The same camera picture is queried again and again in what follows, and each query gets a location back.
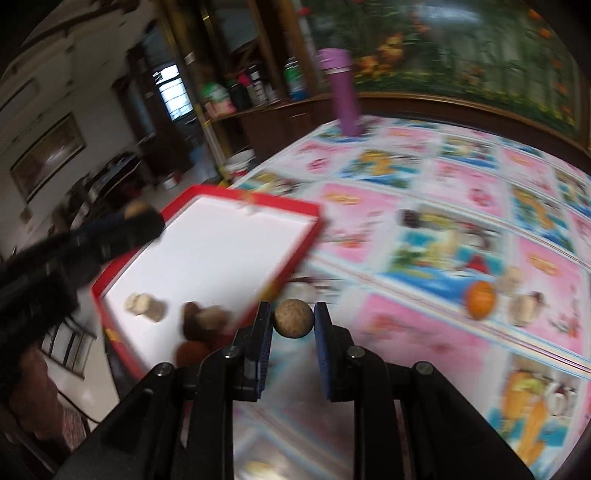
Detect person's left forearm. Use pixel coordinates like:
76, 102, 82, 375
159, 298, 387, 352
8, 345, 92, 456

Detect steel thermos flask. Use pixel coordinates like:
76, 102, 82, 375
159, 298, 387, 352
248, 64, 273, 106

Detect bright window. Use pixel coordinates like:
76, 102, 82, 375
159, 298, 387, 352
154, 64, 195, 119

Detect fruit printed tablecloth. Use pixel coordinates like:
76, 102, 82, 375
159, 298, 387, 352
221, 115, 591, 480

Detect white plastic bucket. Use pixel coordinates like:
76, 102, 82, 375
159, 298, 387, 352
220, 150, 257, 186

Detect green plastic bottle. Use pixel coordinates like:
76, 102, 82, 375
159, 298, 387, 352
282, 57, 308, 103

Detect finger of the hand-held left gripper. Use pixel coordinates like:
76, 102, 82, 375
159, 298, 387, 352
59, 203, 166, 278

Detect flower and bamboo mural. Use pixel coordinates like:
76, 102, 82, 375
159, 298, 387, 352
299, 0, 583, 140

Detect wooden cabinet with shelves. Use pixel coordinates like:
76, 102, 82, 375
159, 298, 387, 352
161, 0, 335, 163

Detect purple insulated bottle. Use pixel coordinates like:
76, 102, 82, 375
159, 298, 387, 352
316, 47, 366, 138

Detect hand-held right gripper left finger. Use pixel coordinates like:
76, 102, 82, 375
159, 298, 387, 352
55, 302, 275, 480

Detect reddish brown fruit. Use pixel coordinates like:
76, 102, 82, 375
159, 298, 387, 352
174, 339, 218, 370

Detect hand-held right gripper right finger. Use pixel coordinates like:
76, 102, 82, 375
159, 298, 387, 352
315, 303, 537, 480

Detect round tan fruit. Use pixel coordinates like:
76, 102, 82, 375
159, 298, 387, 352
273, 298, 316, 340

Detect green and pink carton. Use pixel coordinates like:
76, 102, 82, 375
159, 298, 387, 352
200, 82, 236, 116

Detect framed wall picture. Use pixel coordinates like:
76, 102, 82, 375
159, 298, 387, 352
8, 113, 87, 202

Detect red box with white inside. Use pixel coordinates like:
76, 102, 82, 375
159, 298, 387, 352
90, 184, 327, 382

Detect orange fruit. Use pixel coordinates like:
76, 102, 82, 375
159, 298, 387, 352
464, 281, 498, 320

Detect beige lumpy fruit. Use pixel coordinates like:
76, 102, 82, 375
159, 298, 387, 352
510, 292, 546, 326
125, 292, 167, 323

